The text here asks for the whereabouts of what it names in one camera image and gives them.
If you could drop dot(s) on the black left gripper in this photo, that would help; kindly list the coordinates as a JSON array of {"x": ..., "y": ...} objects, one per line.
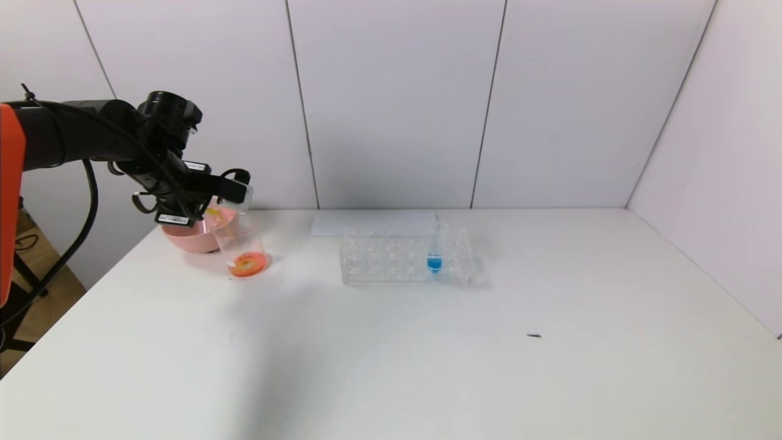
[{"x": 181, "y": 193}]

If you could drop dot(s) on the test tube with yellow pigment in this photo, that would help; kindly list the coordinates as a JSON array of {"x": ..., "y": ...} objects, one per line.
[{"x": 217, "y": 214}]

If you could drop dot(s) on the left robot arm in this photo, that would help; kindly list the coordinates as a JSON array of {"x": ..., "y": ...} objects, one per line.
[{"x": 67, "y": 134}]

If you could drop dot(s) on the clear glass beaker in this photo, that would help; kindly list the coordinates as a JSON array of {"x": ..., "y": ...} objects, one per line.
[{"x": 247, "y": 264}]

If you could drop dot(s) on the clear acrylic test tube rack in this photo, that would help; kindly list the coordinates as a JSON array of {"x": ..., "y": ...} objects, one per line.
[{"x": 391, "y": 266}]

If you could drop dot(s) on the test tube with blue pigment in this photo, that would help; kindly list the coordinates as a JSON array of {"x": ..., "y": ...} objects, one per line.
[{"x": 434, "y": 262}]

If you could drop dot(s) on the pink plastic bowl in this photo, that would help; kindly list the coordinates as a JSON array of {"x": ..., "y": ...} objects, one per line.
[{"x": 189, "y": 239}]

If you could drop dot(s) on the white paper sheet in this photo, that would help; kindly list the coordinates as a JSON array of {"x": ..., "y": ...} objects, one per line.
[{"x": 330, "y": 225}]

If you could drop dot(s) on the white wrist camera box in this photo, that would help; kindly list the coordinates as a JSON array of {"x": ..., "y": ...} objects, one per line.
[{"x": 238, "y": 192}]

